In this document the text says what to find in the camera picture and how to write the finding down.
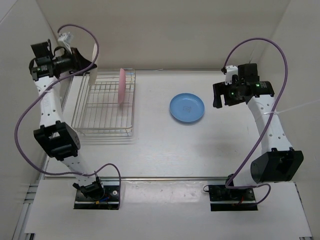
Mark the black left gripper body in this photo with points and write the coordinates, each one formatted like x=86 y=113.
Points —
x=71 y=61

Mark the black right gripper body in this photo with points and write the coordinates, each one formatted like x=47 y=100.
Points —
x=231 y=93

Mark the blue plate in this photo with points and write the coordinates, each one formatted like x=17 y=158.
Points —
x=186 y=108

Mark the pink plate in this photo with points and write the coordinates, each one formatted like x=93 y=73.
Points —
x=121 y=86

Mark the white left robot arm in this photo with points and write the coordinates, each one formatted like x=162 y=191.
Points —
x=55 y=136

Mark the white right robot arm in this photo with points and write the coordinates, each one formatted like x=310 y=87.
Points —
x=279 y=161

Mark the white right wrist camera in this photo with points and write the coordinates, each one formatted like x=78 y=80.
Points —
x=229 y=71

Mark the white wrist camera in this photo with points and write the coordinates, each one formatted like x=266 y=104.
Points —
x=229 y=71
x=65 y=37

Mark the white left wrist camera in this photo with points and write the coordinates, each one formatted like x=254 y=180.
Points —
x=65 y=37

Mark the metal wire dish rack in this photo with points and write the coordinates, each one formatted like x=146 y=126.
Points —
x=97 y=112

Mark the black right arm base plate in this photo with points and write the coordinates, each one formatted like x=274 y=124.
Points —
x=223 y=199

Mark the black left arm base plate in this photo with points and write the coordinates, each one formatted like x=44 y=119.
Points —
x=106 y=199

